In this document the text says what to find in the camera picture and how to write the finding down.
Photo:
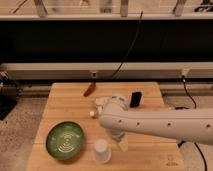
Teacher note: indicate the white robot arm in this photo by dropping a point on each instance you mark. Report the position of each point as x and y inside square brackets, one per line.
[191, 125]

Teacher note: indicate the white medicine bottle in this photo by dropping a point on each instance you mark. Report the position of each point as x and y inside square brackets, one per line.
[94, 114]

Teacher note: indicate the red-brown marker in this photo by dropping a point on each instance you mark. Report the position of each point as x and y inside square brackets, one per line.
[90, 89]

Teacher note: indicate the green round plate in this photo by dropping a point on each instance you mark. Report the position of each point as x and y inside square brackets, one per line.
[65, 140]

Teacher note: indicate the dark equipment at left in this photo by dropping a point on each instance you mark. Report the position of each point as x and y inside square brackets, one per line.
[8, 101]

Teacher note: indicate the black eraser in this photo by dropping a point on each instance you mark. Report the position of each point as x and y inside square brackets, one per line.
[135, 99]

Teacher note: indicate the translucent yellowish gripper finger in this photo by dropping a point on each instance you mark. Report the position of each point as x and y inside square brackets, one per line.
[123, 144]

